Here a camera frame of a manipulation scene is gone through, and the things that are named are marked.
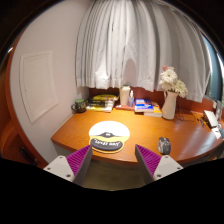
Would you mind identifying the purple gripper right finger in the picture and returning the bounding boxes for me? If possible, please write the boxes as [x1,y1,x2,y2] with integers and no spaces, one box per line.
[135,144,182,184]

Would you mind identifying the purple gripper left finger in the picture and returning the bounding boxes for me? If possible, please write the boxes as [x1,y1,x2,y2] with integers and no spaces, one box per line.
[44,145,93,186]

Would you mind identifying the grey computer mouse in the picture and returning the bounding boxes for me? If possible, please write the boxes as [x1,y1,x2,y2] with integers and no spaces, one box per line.
[158,137,171,155]

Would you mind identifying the round penguin mouse pad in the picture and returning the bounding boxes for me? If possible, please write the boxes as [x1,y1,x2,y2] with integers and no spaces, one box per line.
[89,121,130,154]

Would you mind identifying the yellow book underneath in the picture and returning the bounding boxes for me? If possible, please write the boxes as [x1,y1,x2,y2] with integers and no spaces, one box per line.
[144,102,162,117]

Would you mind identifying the white ceramic vase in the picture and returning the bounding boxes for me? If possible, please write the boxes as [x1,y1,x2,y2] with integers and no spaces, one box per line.
[162,92,178,120]

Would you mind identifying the dark green mug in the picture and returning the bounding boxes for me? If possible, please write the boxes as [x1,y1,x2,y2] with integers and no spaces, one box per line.
[71,99,86,113]

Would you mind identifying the blue book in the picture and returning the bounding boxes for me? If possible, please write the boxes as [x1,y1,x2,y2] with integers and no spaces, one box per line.
[134,99,154,112]

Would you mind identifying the red flat book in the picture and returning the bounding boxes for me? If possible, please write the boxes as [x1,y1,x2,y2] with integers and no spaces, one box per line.
[115,105,134,111]

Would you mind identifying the stack of dark books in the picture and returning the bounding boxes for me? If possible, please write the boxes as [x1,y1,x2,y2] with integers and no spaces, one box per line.
[86,94,119,112]

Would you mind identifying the small clear bottle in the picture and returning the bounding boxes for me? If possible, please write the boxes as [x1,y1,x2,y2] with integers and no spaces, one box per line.
[128,90,134,107]

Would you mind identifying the white power adapter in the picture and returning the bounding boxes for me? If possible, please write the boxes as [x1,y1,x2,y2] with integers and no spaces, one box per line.
[204,110,218,128]

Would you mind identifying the white cylindrical container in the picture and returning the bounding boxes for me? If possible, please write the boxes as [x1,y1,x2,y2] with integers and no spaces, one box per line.
[120,86,131,105]

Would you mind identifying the white artificial flowers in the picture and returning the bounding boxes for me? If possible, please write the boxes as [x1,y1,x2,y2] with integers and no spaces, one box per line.
[159,66,188,98]

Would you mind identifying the white curtain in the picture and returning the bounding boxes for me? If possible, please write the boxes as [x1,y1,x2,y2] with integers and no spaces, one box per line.
[76,0,210,102]

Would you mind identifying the black cable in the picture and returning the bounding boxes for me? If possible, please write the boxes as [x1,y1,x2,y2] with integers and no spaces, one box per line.
[175,105,206,128]

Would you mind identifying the white wall panel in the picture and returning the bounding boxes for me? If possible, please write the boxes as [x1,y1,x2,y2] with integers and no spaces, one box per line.
[19,51,58,123]

